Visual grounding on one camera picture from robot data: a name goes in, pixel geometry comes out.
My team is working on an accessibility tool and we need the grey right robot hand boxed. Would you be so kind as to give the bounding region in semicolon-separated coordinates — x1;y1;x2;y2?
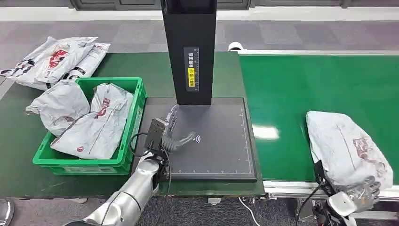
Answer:
344;176;382;214

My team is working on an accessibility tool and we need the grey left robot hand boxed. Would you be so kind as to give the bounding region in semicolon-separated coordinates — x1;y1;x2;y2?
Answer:
160;104;197;153

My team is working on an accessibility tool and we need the grey plastic mailer parcel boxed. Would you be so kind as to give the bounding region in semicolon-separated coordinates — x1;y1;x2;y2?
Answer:
89;82;135;125
25;79;91;137
50;111;128;160
0;36;98;91
61;42;111;82
305;110;394;192

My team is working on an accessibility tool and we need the green plastic crate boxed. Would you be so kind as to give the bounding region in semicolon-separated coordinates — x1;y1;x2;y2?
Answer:
32;77;148;176

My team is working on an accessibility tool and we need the dark grey scanner platform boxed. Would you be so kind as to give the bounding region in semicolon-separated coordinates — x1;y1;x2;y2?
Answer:
132;97;258;183

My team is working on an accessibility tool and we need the black scanner column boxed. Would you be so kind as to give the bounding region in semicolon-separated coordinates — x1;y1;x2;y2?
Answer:
160;0;218;106

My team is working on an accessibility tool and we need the green conveyor belt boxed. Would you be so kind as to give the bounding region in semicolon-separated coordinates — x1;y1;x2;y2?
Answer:
237;49;399;220

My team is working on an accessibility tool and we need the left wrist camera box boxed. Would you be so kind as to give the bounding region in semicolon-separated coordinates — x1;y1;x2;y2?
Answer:
144;118;169;151

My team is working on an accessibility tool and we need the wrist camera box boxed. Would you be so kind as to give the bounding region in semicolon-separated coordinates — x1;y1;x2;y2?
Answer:
144;118;169;151
313;160;336;196

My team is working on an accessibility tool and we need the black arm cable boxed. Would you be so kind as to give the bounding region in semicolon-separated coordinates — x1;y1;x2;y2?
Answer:
128;132;173;201
294;184;322;226

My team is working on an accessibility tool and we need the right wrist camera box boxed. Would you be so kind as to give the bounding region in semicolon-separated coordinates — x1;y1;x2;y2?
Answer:
313;160;336;196

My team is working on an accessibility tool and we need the white cable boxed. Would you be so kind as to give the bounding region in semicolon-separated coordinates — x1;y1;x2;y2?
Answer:
238;196;261;226

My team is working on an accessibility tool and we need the dark glass wall panel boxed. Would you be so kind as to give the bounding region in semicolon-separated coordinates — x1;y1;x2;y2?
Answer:
70;0;350;10

